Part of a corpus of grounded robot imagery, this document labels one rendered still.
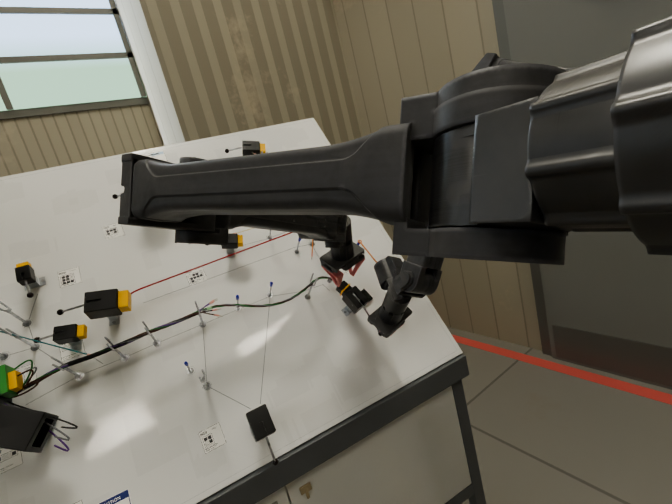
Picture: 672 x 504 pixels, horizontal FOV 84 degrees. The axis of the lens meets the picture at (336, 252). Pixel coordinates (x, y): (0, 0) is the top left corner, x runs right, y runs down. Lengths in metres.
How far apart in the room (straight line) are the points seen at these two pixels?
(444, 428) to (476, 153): 1.14
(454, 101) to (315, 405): 0.88
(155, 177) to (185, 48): 2.47
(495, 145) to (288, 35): 3.05
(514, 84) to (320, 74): 3.04
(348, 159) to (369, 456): 0.99
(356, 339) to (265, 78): 2.28
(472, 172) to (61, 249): 1.15
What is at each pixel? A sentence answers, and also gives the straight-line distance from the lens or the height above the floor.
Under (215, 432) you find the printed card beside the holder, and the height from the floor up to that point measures 0.96.
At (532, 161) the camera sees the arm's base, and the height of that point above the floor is 1.45.
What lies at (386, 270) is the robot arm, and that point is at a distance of 0.89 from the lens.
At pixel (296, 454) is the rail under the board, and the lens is 1.00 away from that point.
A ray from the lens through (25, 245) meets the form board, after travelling 1.29.
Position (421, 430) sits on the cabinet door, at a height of 0.69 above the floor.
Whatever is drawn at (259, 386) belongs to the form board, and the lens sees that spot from 1.01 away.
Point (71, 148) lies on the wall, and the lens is 3.26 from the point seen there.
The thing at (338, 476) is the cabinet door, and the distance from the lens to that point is 1.14.
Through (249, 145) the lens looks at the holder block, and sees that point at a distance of 1.29.
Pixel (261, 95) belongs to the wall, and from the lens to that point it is 2.94.
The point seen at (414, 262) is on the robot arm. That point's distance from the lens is 0.81.
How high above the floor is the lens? 1.47
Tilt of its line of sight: 12 degrees down
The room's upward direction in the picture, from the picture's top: 15 degrees counter-clockwise
